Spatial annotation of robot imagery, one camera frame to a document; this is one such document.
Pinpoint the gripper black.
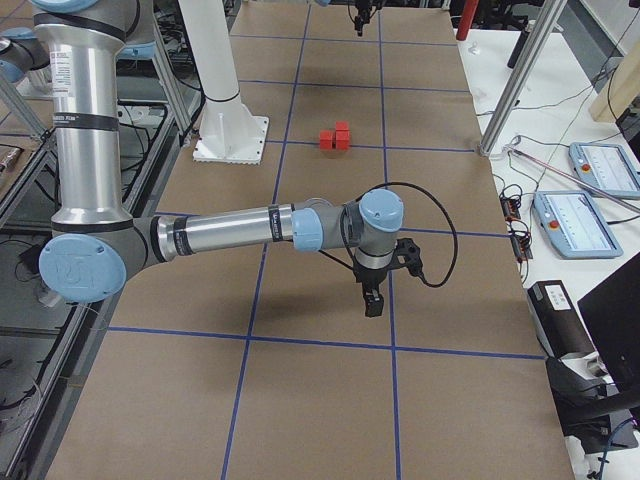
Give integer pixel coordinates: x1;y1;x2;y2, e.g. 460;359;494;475
353;254;393;317
353;0;383;36

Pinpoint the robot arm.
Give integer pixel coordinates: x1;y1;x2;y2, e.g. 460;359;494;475
34;1;410;317

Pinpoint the red cylinder object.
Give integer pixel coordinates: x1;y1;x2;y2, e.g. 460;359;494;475
456;0;479;41

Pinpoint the brown cardboard table cover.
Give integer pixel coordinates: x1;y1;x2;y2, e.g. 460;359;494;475
48;2;572;479

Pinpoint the black power brick box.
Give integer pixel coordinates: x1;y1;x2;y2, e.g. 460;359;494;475
527;280;595;360

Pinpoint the near teach pendant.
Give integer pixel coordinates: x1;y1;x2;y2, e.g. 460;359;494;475
533;190;623;260

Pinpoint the teach pendant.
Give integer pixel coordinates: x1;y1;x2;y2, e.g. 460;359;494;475
533;190;623;260
569;142;639;200

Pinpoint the black monitor with stand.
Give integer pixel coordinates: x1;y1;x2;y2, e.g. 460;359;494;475
546;256;639;453

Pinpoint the far teach pendant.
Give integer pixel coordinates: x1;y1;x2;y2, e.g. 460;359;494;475
569;142;639;200

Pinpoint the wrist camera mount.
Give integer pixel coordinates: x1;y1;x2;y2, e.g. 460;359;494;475
391;238;424;278

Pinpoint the white camera mast pedestal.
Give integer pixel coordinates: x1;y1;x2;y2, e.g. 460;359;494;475
181;1;269;164

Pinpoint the aluminium frame post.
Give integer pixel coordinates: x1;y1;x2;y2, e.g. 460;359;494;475
478;0;567;157

